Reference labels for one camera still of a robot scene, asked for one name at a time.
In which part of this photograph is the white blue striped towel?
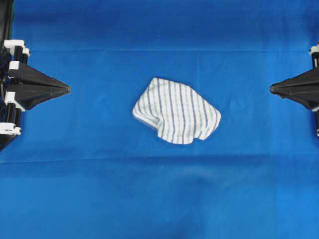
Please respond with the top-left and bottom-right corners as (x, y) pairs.
(132, 77), (222, 145)

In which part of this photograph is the blue table cloth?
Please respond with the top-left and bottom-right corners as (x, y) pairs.
(0, 0), (319, 239)

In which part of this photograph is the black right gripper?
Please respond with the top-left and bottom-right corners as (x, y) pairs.
(270, 41), (319, 136)

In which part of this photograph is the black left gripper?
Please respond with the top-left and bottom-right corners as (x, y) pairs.
(0, 40), (70, 136)

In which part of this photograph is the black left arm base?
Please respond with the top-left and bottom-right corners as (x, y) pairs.
(0, 0), (14, 48)

